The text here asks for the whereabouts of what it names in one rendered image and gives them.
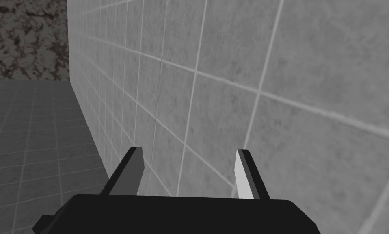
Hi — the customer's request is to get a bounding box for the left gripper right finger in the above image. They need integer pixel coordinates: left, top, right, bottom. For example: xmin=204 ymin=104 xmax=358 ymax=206
xmin=234 ymin=149 xmax=271 ymax=200

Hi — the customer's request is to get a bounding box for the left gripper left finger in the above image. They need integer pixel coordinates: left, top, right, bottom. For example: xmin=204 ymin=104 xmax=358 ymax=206
xmin=99 ymin=146 xmax=145 ymax=196

